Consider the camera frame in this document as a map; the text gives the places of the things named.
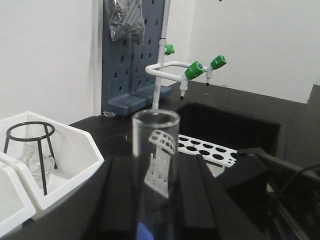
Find clear glass test tube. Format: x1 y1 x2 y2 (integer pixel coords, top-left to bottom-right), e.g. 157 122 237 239
132 109 180 240

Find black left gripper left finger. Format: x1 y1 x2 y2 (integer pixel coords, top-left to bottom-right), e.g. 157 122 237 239
9 154 140 240

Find white test tube rack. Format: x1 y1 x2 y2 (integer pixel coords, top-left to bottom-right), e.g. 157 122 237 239
144 129 237 199

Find black lab sink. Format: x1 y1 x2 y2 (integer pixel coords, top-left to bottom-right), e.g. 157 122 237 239
176 102 287 159

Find white right storage bin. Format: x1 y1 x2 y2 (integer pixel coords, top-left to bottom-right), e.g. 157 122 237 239
0 111 104 220

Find glass flask under tripod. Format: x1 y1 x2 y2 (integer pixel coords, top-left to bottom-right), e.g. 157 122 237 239
19 121 57 195

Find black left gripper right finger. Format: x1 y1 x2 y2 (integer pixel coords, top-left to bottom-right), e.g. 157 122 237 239
175 153 267 240

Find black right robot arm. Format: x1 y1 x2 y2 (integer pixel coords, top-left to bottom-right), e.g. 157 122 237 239
178 144 320 240

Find blue pegboard drying rack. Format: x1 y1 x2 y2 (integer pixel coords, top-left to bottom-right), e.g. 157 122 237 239
101 0 165 117

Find clear plastic bag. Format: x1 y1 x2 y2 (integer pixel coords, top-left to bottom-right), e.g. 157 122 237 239
104 0 145 44

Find white middle storage bin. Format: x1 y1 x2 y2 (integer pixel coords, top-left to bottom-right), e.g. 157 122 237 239
0 152 36 237

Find black wire tripod stand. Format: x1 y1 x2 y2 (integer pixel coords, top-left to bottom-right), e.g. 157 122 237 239
3 121 58 196

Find white lab faucet green knobs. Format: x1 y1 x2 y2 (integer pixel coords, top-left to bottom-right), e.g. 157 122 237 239
144 0 228 117

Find white storage bin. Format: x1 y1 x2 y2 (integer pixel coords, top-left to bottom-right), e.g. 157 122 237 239
0 152 36 237
0 111 104 220

